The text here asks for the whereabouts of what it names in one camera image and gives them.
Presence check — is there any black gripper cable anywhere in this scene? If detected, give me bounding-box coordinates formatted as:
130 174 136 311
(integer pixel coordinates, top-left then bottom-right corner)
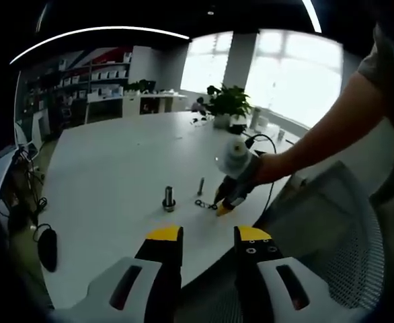
243 133 279 216

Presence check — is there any shelving unit with white bins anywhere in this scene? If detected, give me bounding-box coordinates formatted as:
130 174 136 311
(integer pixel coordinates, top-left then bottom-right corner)
22 46 132 132

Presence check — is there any white side desk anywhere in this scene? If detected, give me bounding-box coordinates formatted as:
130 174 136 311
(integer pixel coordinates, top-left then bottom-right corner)
0 147 22 216

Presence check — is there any short ceiling light strip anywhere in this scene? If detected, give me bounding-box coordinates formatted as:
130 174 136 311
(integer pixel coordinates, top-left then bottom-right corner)
301 0 323 34

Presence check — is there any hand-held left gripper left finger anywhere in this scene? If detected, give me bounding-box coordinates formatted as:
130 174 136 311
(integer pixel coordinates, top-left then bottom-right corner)
62 225 184 323

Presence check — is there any long curved ceiling light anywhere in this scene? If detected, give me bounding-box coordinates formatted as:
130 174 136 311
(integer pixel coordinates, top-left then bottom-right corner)
9 26 191 65

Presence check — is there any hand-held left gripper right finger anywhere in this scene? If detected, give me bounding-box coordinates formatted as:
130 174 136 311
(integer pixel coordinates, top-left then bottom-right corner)
233 225 344 323

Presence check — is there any tangle of black cables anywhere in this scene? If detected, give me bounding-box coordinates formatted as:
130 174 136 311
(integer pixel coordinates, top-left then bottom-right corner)
11 147 50 243

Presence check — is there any person's right hand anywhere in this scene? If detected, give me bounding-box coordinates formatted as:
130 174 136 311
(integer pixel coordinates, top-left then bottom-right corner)
249 153 284 188

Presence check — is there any person's grey shirt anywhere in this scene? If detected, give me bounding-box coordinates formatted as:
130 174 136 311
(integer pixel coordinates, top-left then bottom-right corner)
356 20 394 303

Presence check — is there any white plant pot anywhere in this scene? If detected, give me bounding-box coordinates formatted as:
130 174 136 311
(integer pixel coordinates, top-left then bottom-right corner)
213 113 231 129

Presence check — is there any low white cabinet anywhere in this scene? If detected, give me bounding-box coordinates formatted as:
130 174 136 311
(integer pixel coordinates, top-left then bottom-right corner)
122 90 188 117

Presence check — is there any small green cabinet plant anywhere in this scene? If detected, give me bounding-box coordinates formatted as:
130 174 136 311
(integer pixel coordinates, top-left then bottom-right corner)
126 79 158 96

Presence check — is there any thick steel threaded stud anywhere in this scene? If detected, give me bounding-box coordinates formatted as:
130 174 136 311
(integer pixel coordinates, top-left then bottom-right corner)
162 186 178 213

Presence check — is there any green potted plant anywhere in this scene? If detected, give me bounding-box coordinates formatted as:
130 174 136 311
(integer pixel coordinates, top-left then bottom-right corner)
206 83 253 119

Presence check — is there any grey mesh chair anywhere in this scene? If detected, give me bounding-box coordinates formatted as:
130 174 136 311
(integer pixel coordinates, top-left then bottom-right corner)
253 160 386 310

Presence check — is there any tall white bottle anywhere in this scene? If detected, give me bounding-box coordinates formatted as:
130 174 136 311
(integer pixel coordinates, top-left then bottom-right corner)
250 106 262 131

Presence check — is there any black computer mouse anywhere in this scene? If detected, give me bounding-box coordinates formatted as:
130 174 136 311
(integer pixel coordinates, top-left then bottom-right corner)
37 223 58 273

